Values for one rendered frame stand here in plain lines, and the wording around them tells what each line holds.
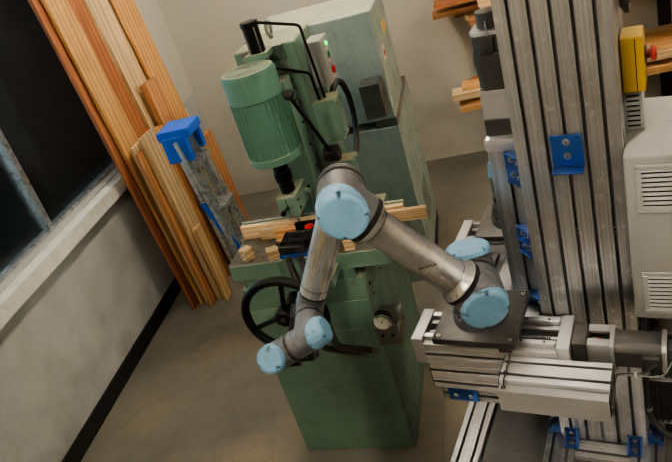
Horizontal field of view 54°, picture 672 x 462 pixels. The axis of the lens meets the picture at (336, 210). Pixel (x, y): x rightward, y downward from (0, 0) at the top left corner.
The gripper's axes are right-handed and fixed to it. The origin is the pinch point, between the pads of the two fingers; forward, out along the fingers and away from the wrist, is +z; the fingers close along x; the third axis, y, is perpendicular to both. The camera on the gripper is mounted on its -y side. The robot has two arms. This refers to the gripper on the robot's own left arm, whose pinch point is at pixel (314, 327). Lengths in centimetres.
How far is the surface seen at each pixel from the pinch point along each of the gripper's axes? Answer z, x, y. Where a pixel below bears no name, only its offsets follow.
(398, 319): 29.7, 18.6, 4.2
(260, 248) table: 24.6, -25.8, -25.2
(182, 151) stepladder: 73, -80, -72
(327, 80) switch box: 32, 4, -80
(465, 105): 212, 32, -92
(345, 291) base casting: 23.5, 3.4, -7.4
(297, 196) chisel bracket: 20.2, -7.9, -40.9
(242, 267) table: 16.4, -29.5, -19.7
